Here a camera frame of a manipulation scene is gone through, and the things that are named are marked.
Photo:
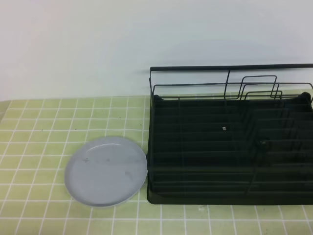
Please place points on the black wire dish rack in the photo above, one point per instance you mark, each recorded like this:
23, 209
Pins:
246, 82

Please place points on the grey round plate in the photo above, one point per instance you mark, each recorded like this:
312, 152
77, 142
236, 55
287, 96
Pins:
106, 172

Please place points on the black drip tray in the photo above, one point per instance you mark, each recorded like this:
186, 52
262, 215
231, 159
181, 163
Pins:
231, 152

